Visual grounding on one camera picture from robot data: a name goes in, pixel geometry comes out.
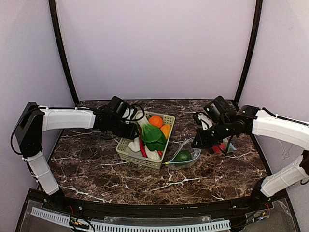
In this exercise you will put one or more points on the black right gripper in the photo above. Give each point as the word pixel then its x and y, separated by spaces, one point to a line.
pixel 201 139

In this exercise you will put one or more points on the yellow orange mango toy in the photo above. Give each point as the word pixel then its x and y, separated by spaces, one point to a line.
pixel 166 129

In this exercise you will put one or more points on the beige perforated plastic basket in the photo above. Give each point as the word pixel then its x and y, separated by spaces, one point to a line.
pixel 127 154

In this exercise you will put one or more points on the left black frame post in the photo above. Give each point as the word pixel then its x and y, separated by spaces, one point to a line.
pixel 61 51

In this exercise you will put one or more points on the dark green toy vegetable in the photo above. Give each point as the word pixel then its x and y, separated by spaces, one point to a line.
pixel 183 155

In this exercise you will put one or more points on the white slotted cable duct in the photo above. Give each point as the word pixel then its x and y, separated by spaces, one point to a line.
pixel 129 225

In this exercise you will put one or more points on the black frame post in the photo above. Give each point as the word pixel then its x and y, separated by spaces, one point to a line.
pixel 250 50
pixel 61 51

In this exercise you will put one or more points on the right black frame post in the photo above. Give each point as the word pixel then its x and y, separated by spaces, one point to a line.
pixel 250 50

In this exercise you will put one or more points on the green white bok choy toy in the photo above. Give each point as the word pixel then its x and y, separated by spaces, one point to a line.
pixel 151 135

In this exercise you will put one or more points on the red chili pepper toy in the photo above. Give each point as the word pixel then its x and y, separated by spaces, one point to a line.
pixel 142 145

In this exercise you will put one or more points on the orange toy fruit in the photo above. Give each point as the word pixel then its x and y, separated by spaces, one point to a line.
pixel 156 121

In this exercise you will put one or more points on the spare clear zip bag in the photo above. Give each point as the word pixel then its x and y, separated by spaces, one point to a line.
pixel 195 153

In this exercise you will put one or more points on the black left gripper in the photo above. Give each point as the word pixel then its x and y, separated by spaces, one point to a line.
pixel 133 131

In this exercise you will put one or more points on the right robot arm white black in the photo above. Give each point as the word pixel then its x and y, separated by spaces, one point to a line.
pixel 253 120

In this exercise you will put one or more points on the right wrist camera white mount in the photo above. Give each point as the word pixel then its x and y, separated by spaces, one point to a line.
pixel 202 119

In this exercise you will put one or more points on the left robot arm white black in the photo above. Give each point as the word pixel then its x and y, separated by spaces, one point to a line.
pixel 35 119

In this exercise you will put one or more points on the black front rail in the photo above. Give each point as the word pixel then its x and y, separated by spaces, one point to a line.
pixel 235 208

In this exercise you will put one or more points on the white toy garlic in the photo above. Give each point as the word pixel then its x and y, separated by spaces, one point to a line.
pixel 134 145

